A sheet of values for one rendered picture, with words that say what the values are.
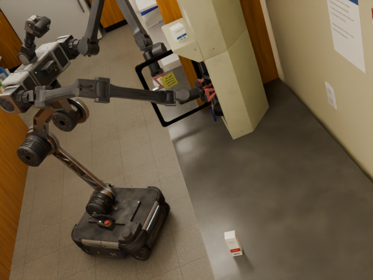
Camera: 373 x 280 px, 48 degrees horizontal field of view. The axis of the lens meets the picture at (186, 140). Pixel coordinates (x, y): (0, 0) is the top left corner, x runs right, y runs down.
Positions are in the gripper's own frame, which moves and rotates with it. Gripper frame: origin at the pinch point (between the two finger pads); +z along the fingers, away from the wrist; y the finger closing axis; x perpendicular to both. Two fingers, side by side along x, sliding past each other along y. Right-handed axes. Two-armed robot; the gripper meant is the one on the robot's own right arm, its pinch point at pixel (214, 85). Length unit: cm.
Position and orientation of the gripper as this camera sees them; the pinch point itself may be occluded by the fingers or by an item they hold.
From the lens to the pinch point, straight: 215.0
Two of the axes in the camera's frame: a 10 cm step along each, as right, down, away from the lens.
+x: 2.6, 7.6, 5.9
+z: 9.3, -3.6, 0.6
